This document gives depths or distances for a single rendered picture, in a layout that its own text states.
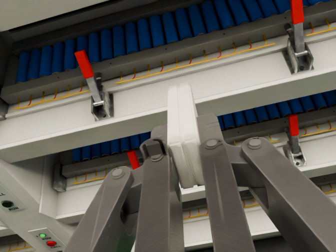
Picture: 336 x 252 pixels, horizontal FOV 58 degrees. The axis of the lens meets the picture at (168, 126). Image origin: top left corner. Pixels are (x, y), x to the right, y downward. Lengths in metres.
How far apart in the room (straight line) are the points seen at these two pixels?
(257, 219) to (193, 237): 0.15
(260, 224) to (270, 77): 0.38
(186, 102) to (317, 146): 0.43
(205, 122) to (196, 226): 0.56
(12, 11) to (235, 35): 0.27
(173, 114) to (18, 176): 0.42
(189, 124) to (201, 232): 0.57
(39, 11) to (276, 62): 0.29
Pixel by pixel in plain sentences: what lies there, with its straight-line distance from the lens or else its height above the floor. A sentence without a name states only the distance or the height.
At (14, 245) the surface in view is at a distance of 0.90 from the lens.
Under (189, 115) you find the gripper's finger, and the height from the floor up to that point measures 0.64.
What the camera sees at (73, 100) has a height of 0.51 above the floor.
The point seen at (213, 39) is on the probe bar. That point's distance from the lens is 0.43.
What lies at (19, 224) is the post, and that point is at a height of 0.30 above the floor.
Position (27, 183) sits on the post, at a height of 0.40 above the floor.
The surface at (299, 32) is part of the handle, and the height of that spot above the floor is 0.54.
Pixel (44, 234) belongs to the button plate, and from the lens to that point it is 0.67.
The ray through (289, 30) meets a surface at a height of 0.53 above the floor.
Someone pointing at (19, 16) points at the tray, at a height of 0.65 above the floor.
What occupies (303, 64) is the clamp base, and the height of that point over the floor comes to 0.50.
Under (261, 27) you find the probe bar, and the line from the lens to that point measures 0.44.
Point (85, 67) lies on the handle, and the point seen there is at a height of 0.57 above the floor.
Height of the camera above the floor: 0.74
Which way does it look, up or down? 41 degrees down
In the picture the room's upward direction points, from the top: 20 degrees counter-clockwise
